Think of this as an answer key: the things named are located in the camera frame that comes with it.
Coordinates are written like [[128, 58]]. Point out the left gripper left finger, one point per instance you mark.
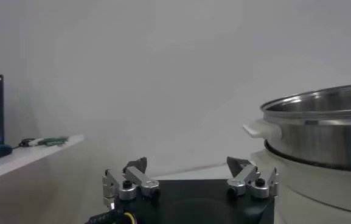
[[135, 179]]

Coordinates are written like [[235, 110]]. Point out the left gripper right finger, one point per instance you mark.
[[248, 182]]

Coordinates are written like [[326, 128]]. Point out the stainless steel steamer basket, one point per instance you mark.
[[315, 140]]

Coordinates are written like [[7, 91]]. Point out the white electric cooker base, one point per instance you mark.
[[315, 188]]

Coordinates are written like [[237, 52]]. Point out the small white adapter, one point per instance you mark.
[[36, 142]]

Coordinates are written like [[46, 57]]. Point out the white side table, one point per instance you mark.
[[26, 155]]

